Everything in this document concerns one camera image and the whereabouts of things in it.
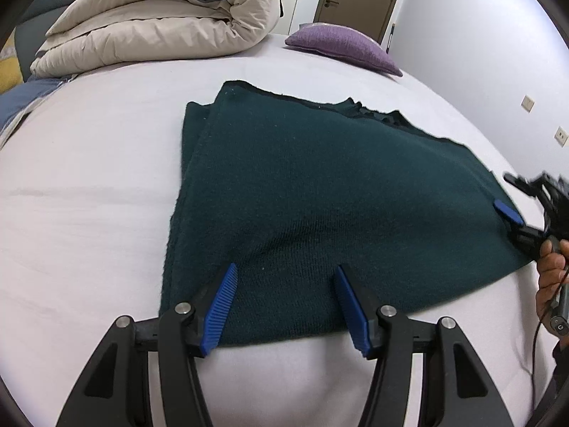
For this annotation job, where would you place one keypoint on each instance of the beige rolled duvet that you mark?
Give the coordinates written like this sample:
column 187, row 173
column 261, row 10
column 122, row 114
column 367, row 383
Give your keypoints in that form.
column 155, row 22

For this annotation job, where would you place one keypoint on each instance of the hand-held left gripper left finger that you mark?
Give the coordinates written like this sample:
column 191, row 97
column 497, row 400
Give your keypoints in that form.
column 220, row 311

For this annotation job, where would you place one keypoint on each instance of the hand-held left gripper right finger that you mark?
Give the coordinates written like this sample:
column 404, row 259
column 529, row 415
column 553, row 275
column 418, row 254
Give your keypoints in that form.
column 353, row 316

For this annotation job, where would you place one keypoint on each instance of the purple cushion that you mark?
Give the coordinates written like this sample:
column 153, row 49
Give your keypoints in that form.
column 342, row 46

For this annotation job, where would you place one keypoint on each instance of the person's right hand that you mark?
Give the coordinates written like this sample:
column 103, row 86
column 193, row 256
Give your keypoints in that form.
column 549, row 275

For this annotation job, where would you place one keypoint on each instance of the dark green sweater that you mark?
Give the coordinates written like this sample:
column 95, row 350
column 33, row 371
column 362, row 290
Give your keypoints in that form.
column 311, row 195

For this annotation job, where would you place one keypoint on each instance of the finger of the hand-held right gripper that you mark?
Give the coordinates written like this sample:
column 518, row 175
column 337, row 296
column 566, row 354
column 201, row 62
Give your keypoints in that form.
column 522, row 182
column 509, row 212

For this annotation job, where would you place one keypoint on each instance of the yellow cushion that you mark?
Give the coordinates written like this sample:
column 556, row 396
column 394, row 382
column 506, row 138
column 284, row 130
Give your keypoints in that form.
column 9, row 73

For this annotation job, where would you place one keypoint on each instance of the grey headboard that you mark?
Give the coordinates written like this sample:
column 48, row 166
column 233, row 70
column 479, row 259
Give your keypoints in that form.
column 44, row 4

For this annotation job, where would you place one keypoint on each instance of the beige wall socket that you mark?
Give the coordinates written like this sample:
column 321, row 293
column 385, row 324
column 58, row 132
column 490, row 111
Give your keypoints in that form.
column 561, row 136
column 527, row 103

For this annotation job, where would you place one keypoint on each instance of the blue blanket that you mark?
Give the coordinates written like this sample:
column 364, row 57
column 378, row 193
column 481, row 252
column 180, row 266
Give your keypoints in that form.
column 22, row 98

